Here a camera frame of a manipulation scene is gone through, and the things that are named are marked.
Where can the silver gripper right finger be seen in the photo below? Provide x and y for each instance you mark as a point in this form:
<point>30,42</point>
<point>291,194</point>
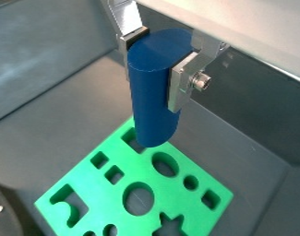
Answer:
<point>187,75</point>

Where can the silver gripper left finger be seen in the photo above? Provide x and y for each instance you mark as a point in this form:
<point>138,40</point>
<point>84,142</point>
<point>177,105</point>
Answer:
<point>123,15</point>

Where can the blue oval peg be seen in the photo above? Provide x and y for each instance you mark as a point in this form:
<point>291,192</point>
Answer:
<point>150,58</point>

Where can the green shape sorting board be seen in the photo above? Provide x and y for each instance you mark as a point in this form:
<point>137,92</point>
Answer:
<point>133,191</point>

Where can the grey round base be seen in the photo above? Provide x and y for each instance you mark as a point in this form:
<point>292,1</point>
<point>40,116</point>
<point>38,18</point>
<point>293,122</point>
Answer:
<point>10,224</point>

